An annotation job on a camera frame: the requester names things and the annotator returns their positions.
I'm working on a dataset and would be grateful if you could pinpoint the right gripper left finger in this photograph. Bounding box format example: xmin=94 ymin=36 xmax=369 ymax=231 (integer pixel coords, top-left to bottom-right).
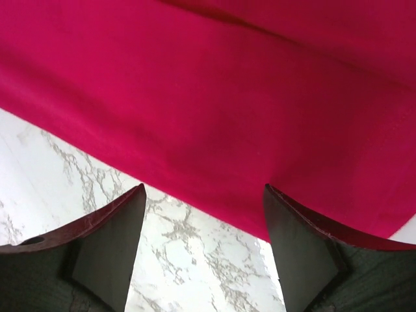
xmin=1 ymin=185 xmax=146 ymax=311

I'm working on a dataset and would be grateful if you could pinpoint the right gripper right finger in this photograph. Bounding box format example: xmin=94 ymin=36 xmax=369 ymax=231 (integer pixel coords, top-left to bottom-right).
xmin=263 ymin=185 xmax=415 ymax=311

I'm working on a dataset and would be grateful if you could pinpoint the red t shirt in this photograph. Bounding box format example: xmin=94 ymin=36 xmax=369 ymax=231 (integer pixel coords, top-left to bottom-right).
xmin=1 ymin=1 xmax=415 ymax=239

